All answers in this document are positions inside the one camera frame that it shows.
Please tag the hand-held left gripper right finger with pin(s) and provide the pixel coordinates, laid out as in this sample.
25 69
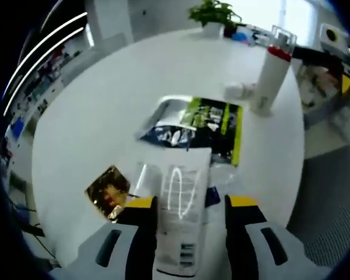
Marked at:
242 233

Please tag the large white skincare tube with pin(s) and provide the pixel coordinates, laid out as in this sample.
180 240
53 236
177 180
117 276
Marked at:
181 204

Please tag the tall skincare bottle red band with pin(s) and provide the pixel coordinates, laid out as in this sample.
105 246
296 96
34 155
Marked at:
269 78

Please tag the black tripod stand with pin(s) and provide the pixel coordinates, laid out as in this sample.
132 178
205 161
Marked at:
32 230

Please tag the gold skincare sachet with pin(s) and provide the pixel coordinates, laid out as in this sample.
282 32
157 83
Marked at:
105 189

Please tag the potted green plant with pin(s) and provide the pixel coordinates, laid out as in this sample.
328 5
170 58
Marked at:
213 13

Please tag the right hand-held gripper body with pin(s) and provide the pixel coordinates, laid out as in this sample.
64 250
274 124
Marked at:
336 43

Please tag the white mesh office chair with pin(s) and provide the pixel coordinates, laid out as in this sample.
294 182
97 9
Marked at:
332 163

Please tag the dark blue skincare sachet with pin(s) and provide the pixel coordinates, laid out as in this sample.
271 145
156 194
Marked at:
169 135

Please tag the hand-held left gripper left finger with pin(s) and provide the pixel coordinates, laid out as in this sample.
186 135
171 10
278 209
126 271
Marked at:
134 233

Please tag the skincare spray bottle red label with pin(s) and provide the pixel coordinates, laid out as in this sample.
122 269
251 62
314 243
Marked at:
236 91

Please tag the dark red vase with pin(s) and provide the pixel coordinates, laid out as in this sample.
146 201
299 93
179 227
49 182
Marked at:
229 31

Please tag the silver skincare sachet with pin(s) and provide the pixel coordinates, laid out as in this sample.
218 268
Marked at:
166 109

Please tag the clear plastic skincare packet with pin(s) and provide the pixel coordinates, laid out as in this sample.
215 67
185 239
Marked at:
221 175

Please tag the green black skincare sachet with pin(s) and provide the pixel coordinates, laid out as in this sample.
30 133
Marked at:
221 131

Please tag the blue plastic item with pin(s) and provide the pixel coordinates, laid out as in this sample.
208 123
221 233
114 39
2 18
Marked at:
239 36

